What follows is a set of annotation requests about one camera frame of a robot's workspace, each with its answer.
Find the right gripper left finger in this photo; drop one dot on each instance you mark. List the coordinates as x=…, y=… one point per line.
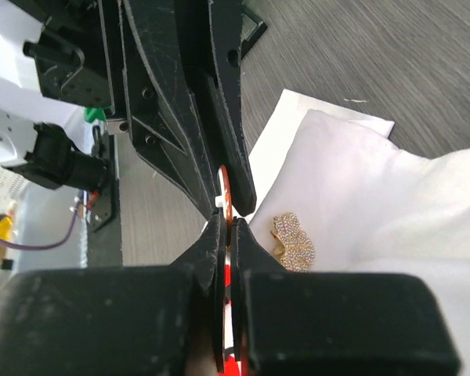
x=127, y=320

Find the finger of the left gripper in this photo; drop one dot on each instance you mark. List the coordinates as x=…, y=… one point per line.
x=209, y=34

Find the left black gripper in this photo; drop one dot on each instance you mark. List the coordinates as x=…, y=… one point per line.
x=165, y=123

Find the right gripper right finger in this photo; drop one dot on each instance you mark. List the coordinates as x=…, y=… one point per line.
x=289, y=323

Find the gold flower brooch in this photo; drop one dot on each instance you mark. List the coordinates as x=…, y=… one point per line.
x=294, y=250

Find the orange round brooch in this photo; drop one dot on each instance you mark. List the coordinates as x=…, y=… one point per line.
x=224, y=201

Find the white printed t-shirt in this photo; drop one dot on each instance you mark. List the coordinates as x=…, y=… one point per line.
x=366, y=204

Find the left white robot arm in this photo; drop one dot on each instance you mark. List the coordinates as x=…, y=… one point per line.
x=41, y=62

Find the black box with orange brooch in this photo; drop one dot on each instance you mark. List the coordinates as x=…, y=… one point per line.
x=253, y=28

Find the green plastic tray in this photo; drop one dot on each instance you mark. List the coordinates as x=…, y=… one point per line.
x=92, y=114

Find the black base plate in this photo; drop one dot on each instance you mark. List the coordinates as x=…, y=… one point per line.
x=101, y=232

